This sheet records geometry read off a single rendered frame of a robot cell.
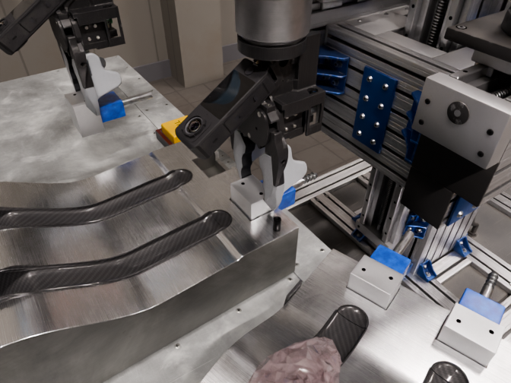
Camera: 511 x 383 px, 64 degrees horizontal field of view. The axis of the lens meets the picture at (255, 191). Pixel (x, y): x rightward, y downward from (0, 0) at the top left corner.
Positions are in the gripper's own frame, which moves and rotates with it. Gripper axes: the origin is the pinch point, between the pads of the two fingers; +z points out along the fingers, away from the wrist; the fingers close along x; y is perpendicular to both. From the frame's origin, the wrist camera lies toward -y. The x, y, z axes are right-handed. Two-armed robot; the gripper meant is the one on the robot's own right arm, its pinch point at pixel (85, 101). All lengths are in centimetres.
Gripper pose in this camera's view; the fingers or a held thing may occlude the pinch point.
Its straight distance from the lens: 70.6
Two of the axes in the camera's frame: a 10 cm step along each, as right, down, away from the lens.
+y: 8.2, -3.7, 4.3
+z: 0.0, 7.6, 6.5
